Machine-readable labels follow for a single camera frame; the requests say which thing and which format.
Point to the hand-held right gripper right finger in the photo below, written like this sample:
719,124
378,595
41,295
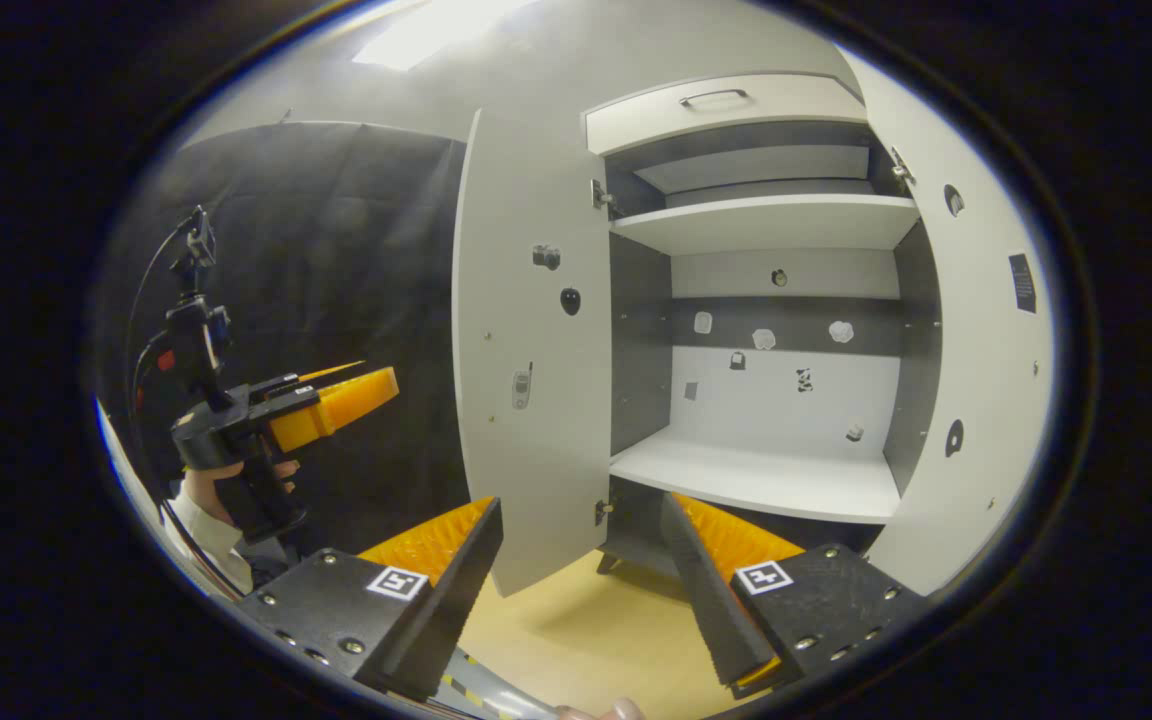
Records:
706,590

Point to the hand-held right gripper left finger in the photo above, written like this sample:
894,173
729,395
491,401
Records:
451,590

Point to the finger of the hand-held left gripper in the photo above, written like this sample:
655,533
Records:
336,405
281,385

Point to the cabinet door with camera sticker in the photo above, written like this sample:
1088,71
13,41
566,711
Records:
526,330

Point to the white double-door shoe cabinet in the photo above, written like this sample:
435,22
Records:
786,400

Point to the cabinet door with headphone sticker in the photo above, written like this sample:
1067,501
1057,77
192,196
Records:
976,400

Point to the white cabinet shelf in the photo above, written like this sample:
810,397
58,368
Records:
766,222
756,475

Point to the metal door hinge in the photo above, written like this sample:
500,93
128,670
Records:
901,170
603,512
601,195

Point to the black backdrop cloth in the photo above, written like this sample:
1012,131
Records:
356,260

